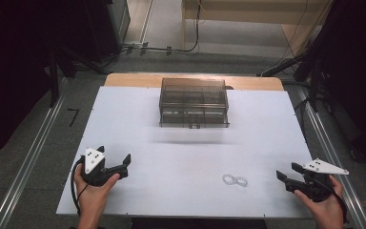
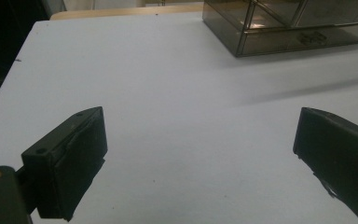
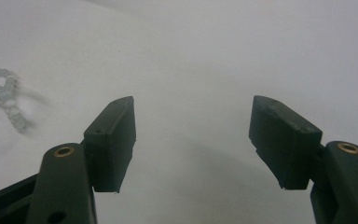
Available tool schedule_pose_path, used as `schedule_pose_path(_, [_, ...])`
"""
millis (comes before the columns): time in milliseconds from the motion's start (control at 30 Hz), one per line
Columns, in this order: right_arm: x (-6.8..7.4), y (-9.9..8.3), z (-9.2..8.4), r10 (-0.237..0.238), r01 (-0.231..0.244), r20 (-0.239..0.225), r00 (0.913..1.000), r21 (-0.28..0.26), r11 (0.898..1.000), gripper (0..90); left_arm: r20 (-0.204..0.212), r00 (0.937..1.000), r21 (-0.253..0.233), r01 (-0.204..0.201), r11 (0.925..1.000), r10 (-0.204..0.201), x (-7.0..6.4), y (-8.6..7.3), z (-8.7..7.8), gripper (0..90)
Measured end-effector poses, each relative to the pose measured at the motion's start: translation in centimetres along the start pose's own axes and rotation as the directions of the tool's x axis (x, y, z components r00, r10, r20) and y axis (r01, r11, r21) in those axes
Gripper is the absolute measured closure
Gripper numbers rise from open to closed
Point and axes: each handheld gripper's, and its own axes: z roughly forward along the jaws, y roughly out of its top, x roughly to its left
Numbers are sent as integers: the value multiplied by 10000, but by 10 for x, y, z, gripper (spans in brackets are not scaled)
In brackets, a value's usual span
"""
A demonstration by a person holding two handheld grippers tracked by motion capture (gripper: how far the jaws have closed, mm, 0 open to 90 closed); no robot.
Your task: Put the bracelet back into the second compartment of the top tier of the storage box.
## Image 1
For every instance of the light wooden bench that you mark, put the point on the light wooden bench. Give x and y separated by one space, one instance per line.
244 12

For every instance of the metal floor rail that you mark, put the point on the metal floor rail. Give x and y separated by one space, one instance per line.
333 159
28 159

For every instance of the white table cover sheet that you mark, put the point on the white table cover sheet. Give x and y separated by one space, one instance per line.
178 159

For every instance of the dark grey cabinet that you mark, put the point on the dark grey cabinet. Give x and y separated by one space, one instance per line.
120 22

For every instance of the person's dark clothing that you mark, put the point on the person's dark clothing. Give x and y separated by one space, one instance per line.
200 224

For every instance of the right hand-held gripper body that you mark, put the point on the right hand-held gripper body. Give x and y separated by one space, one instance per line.
317 178

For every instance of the black metal stand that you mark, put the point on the black metal stand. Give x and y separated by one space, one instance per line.
305 68
55 73

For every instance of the person's right hand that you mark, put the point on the person's right hand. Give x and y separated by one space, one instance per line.
327 208

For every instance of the clear smoky plastic drawer box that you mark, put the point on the clear smoky plastic drawer box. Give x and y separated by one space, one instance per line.
193 101

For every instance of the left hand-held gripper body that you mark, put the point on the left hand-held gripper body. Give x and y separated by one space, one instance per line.
92 160

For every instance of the person's left hand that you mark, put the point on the person's left hand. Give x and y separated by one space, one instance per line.
92 197

